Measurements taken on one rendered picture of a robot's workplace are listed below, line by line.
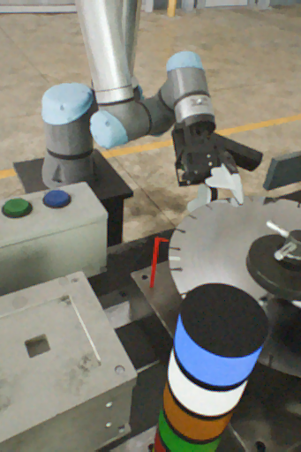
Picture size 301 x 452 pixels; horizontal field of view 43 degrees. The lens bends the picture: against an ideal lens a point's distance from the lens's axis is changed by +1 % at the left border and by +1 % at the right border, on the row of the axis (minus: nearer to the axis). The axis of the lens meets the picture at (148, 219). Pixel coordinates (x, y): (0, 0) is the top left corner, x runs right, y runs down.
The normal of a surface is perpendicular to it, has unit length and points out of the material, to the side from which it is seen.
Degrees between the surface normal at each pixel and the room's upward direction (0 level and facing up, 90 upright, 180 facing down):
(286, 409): 0
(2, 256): 90
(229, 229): 0
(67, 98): 8
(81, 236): 90
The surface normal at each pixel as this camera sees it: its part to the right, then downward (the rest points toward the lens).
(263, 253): -0.01, -0.79
